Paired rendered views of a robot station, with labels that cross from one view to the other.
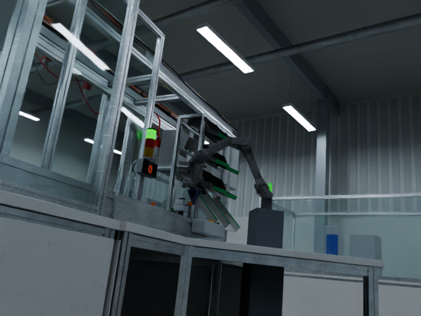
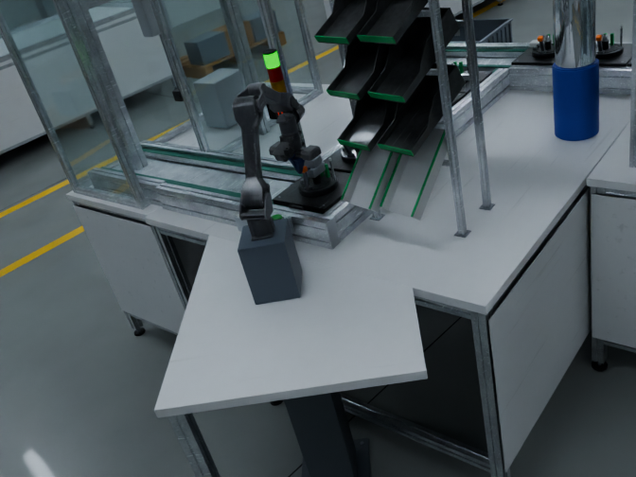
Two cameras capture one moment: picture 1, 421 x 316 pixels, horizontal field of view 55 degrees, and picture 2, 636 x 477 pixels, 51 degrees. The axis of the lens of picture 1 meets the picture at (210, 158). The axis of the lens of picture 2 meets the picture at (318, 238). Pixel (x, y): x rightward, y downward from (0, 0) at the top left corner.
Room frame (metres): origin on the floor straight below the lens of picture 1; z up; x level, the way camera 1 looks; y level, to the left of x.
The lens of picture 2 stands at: (2.69, -1.87, 1.99)
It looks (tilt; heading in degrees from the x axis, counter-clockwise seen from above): 30 degrees down; 108
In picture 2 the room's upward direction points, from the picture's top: 14 degrees counter-clockwise
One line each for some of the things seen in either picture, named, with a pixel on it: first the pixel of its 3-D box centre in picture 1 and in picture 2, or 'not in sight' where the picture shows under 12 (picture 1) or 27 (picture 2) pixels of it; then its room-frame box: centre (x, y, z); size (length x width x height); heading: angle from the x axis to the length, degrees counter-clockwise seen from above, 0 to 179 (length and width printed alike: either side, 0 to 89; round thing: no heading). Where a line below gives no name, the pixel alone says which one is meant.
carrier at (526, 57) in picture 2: not in sight; (547, 44); (2.98, 1.17, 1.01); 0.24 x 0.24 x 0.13; 62
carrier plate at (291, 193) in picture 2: not in sight; (319, 189); (2.11, 0.12, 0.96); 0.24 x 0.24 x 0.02; 62
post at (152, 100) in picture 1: (148, 121); (272, 35); (2.01, 0.35, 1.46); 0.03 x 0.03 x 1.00; 62
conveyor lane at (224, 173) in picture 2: not in sight; (266, 187); (1.85, 0.29, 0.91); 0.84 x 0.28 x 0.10; 152
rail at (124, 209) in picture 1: (176, 226); (238, 210); (1.79, 0.12, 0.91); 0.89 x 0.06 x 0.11; 152
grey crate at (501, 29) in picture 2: not in sight; (451, 49); (2.52, 2.22, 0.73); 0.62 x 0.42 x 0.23; 152
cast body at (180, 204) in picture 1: (180, 204); (314, 163); (2.11, 0.13, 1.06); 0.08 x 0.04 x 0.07; 62
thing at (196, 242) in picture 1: (260, 255); (296, 289); (2.08, -0.30, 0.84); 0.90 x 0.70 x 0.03; 99
